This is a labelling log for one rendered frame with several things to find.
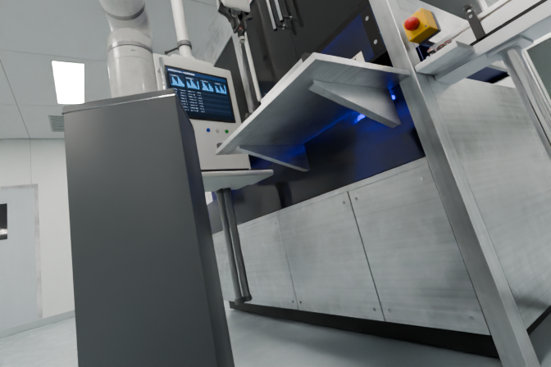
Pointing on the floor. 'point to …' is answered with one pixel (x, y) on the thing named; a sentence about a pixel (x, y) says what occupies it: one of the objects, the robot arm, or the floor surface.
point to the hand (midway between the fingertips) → (239, 26)
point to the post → (448, 174)
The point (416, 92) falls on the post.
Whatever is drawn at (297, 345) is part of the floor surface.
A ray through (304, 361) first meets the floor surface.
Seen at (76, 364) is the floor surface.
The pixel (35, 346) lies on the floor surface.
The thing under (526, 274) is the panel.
